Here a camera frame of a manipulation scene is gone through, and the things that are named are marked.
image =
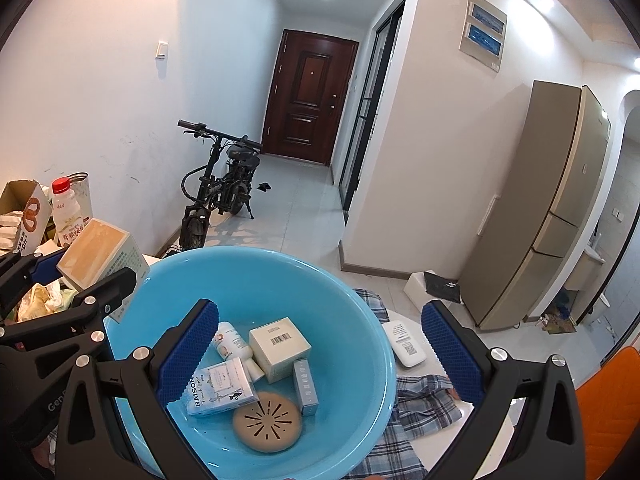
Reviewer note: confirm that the dark red door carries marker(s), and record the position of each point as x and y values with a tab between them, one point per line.
310	95

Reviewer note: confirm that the red cap milk bottle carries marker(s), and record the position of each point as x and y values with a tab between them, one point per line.
70	210

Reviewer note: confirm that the beige refrigerator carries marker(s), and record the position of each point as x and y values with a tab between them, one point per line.
545	200

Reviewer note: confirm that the white wall panel box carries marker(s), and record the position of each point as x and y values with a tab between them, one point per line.
482	30

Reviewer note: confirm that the light blue plastic basin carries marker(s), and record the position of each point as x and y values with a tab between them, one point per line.
325	310

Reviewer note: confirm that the white light switch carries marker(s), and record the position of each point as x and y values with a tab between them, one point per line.
161	49

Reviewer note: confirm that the orange chair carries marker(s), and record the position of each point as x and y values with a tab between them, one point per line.
610	410

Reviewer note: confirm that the light blue cigarette pack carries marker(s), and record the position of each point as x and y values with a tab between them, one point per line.
225	385

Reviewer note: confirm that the black slippers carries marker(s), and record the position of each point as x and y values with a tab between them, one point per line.
263	186

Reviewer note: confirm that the beige square box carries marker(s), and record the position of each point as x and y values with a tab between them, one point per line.
95	250

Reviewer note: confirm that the white plastic bottle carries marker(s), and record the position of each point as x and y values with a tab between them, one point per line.
230	340

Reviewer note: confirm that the open cardboard carton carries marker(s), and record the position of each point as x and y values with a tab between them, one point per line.
30	215

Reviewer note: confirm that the crumpled white tissue pile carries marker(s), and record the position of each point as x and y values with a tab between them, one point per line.
62	297

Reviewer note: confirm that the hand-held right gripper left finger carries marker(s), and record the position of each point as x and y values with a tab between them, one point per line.
185	355

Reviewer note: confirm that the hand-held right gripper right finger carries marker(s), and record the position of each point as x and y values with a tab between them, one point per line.
450	355

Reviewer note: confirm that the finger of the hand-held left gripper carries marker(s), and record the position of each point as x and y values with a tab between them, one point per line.
47	267
85	317

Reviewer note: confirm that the black bag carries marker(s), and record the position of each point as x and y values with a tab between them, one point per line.
442	287

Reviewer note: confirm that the white barcode box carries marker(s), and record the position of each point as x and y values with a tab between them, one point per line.
280	355

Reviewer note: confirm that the slim silver box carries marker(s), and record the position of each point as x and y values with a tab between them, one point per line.
305	385

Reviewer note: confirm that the black electric bike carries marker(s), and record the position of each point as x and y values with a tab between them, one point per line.
220	195

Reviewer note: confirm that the yellow plastic bag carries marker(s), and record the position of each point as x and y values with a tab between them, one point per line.
32	305

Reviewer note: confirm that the blue plaid shirt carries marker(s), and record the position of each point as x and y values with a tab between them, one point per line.
425	410

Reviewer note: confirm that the round beige slotted disc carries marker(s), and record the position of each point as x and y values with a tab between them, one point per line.
267	420

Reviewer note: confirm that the white flat labelled device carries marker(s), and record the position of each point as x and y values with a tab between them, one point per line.
405	342

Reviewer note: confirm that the black framed glass door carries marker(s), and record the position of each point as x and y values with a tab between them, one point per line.
370	85

